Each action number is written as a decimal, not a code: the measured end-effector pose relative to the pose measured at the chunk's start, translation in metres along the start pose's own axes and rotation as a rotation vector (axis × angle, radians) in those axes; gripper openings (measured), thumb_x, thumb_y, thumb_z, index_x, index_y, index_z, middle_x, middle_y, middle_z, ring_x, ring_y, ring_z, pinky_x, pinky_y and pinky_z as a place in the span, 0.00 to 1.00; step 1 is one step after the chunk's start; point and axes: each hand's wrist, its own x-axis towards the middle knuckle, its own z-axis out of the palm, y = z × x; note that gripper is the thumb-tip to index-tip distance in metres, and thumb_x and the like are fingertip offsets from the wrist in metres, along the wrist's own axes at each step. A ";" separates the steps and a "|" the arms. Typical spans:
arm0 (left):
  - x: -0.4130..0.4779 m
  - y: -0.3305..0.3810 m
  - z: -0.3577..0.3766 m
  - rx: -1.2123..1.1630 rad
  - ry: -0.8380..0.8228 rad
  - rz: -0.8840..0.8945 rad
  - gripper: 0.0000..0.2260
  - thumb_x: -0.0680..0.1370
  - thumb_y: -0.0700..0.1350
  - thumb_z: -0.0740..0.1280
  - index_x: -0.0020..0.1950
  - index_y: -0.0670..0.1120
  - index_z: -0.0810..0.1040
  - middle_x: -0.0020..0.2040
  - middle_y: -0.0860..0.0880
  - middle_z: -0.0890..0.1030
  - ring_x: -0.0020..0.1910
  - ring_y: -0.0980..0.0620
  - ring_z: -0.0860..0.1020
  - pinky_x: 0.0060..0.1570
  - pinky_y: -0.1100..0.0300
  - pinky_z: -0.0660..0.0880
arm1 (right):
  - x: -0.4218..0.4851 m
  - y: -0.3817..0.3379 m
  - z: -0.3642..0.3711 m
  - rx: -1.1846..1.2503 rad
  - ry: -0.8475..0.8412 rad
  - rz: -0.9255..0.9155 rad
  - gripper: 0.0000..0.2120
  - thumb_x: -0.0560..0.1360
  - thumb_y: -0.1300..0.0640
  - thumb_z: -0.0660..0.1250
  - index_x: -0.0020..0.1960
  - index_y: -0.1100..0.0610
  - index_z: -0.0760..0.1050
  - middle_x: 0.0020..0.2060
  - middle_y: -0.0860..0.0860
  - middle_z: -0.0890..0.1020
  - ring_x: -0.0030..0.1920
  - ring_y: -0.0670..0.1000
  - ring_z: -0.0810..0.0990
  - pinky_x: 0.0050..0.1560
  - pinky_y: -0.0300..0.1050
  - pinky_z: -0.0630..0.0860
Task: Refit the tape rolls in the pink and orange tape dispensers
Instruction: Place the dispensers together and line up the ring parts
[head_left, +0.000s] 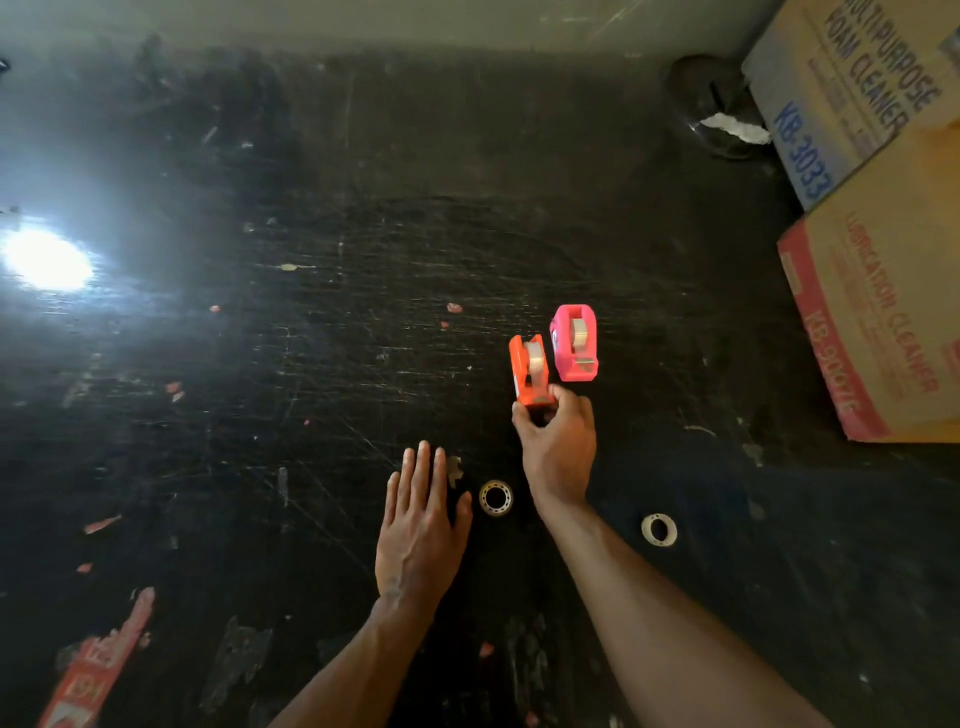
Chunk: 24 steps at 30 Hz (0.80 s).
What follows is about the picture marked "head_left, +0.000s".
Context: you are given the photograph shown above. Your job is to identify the person's right hand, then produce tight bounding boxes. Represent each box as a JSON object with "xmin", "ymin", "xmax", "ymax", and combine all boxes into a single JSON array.
[{"xmin": 511, "ymin": 384, "xmax": 598, "ymax": 519}]

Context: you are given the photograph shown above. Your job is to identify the person's left hand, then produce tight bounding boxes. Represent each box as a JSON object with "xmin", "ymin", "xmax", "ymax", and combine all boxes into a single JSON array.
[{"xmin": 374, "ymin": 440, "xmax": 474, "ymax": 611}]

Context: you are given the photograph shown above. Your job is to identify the orange tape dispenser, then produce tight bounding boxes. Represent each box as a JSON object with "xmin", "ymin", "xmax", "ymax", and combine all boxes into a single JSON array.
[{"xmin": 508, "ymin": 333, "xmax": 558, "ymax": 410}]

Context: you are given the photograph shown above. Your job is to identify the person's left forearm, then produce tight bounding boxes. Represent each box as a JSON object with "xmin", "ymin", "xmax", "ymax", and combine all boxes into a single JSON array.
[{"xmin": 267, "ymin": 596, "xmax": 440, "ymax": 728}]

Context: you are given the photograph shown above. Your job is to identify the person's right forearm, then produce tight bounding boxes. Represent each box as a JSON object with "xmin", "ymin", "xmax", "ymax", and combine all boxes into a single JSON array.
[{"xmin": 534, "ymin": 501, "xmax": 835, "ymax": 728}]

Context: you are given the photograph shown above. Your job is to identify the clear tape roll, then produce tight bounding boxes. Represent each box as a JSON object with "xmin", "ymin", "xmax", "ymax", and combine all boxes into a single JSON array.
[{"xmin": 478, "ymin": 480, "xmax": 516, "ymax": 519}]

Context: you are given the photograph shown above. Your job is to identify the pink tape dispenser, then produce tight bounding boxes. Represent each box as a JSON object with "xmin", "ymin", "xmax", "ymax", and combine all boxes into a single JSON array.
[{"xmin": 549, "ymin": 303, "xmax": 600, "ymax": 384}]

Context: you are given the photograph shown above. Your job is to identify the white tape roll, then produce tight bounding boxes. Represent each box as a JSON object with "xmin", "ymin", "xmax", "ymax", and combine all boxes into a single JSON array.
[{"xmin": 640, "ymin": 513, "xmax": 679, "ymax": 549}]

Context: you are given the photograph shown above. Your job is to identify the red torn sticker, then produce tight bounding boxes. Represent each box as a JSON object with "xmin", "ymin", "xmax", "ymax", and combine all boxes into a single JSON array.
[{"xmin": 36, "ymin": 586, "xmax": 157, "ymax": 728}]

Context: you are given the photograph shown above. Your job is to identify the white crumpled paper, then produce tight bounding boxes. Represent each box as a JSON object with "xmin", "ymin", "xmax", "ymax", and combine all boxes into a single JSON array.
[{"xmin": 699, "ymin": 111, "xmax": 774, "ymax": 147}]

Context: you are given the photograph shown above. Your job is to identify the dark round container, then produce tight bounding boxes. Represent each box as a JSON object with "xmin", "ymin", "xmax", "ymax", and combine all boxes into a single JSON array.
[{"xmin": 666, "ymin": 54, "xmax": 774, "ymax": 162}]

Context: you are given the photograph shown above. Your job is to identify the cardboard box with red print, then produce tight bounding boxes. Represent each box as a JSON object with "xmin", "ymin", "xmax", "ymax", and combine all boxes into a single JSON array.
[{"xmin": 777, "ymin": 120, "xmax": 960, "ymax": 445}]

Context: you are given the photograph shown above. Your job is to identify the cardboard box with blue print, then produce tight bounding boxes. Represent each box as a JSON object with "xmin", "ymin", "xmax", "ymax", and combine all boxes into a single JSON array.
[{"xmin": 741, "ymin": 0, "xmax": 960, "ymax": 213}]

